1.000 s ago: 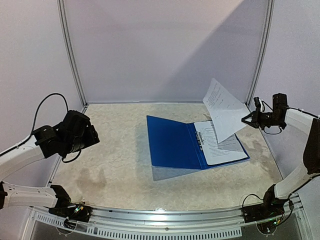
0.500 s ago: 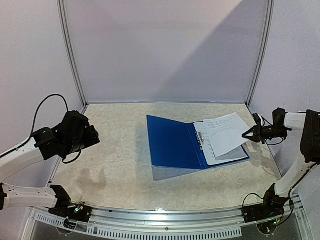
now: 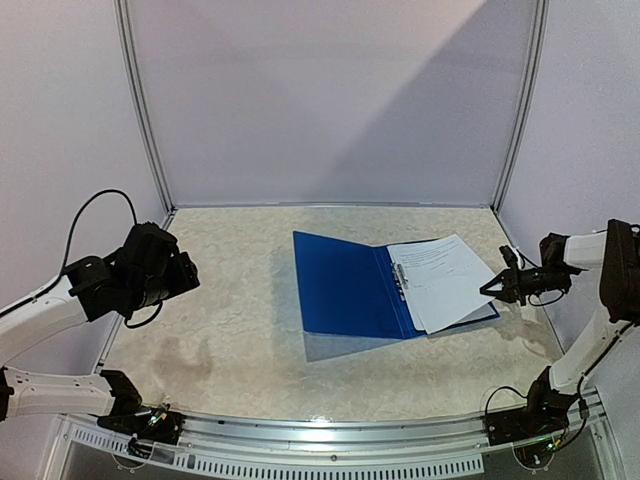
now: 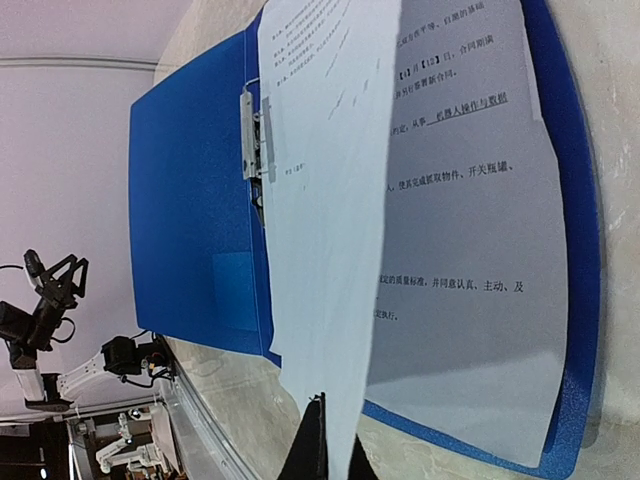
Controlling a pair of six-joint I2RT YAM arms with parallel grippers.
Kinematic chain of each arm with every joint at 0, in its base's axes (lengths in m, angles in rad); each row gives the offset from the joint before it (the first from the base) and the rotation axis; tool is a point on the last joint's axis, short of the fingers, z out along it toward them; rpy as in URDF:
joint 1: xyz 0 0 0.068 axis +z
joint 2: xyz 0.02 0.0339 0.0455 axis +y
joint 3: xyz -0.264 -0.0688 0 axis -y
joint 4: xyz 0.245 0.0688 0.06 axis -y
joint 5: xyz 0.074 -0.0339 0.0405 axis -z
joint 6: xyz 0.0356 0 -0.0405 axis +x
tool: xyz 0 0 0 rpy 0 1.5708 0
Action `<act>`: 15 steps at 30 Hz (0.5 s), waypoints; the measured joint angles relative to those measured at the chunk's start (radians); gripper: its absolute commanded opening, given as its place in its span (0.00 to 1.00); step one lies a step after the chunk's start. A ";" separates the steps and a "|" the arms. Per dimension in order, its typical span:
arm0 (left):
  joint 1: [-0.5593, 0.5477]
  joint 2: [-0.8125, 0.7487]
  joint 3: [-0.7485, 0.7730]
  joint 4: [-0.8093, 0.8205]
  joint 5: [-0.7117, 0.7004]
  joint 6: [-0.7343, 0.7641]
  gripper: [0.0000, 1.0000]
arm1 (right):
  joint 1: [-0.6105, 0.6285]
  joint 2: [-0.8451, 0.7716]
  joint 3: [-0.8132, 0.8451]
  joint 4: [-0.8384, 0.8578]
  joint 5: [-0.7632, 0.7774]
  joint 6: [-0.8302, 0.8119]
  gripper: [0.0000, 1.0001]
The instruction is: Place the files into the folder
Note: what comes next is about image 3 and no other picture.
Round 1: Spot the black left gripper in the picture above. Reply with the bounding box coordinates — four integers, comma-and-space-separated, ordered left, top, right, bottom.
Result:
127, 250, 199, 311

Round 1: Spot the blue plastic clip folder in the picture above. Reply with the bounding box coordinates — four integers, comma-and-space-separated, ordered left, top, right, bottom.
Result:
292, 229, 501, 341

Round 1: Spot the printed white paper sheet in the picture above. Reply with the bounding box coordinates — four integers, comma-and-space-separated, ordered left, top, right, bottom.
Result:
410, 302, 499, 334

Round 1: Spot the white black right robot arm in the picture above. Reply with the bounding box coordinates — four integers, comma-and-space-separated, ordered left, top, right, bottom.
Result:
479, 219, 639, 436

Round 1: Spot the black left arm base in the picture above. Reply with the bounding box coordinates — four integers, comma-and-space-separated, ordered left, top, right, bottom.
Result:
97, 370, 186, 445

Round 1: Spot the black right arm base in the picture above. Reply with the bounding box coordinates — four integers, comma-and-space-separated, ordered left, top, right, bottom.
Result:
483, 367, 589, 446

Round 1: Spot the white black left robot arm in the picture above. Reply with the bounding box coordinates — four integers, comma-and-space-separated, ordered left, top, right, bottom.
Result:
1, 222, 200, 434

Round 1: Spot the silver metal folder clip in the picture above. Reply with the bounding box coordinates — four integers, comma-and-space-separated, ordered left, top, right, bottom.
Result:
391, 262, 408, 302

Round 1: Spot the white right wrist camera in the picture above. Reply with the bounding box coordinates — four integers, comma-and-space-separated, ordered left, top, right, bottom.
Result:
499, 245, 525, 270

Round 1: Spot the aluminium front rail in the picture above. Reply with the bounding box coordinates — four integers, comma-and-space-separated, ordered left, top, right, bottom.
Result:
44, 389, 625, 479

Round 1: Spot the left aluminium corner post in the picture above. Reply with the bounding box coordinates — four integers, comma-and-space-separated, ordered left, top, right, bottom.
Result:
114, 0, 175, 213

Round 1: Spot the aluminium corner post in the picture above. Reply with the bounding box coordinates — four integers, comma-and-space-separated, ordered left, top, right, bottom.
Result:
114, 0, 175, 213
491, 0, 550, 216

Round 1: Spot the right aluminium corner post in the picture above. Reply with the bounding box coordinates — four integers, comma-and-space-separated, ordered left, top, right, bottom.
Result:
491, 0, 550, 216

